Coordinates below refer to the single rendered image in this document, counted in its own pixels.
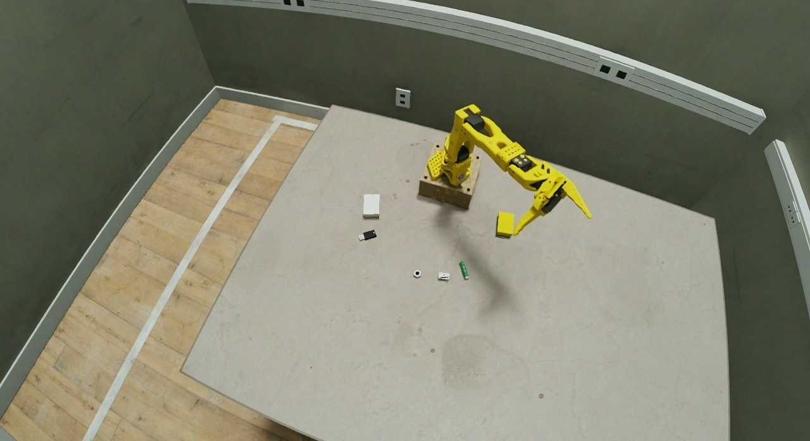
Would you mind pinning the black usb stick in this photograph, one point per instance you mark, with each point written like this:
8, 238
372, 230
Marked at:
368, 235

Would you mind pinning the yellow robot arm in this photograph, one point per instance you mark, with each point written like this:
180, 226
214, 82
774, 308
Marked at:
463, 138

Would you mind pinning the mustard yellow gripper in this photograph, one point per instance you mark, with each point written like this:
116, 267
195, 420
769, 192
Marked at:
547, 198

